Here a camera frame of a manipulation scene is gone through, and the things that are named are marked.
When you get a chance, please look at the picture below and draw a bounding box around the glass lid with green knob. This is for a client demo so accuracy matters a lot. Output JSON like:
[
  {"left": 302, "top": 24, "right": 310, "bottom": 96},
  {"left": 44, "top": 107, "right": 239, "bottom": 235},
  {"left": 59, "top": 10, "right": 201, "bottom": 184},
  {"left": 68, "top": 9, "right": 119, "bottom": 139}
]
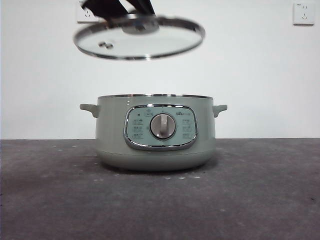
[{"left": 72, "top": 13, "right": 206, "bottom": 61}]

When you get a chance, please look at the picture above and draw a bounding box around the sage green electric cooking pot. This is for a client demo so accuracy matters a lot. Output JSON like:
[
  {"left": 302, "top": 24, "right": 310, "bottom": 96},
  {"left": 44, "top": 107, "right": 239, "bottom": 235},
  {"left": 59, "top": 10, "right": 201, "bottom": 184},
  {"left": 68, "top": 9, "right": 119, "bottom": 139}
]
[{"left": 79, "top": 93, "right": 228, "bottom": 172}]

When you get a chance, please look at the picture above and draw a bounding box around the white wall socket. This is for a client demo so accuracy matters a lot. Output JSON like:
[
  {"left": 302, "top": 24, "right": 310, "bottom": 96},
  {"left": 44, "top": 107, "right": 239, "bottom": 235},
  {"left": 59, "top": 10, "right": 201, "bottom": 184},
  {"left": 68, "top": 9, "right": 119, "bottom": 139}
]
[
  {"left": 292, "top": 2, "right": 315, "bottom": 26},
  {"left": 76, "top": 2, "right": 100, "bottom": 25}
]

